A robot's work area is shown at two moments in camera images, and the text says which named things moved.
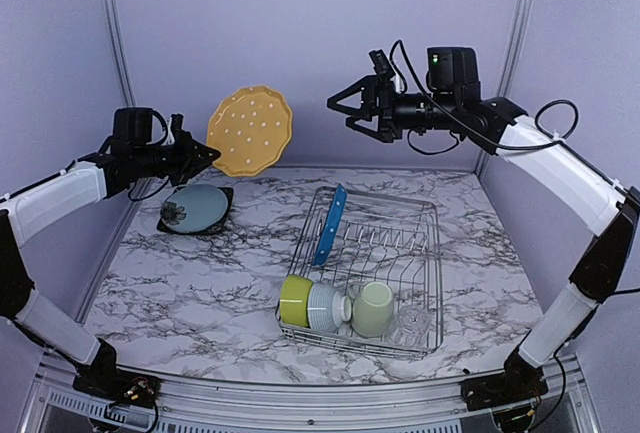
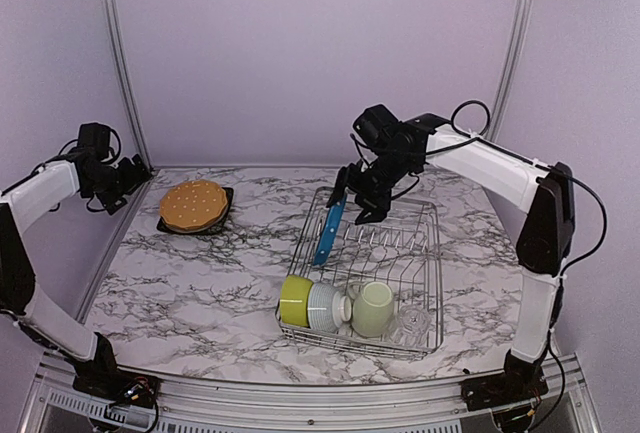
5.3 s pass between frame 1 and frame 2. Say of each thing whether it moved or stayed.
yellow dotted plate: moved
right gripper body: moved
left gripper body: moved
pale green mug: stayed
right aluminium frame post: stayed
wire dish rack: stayed
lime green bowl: stayed
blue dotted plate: stayed
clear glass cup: stayed
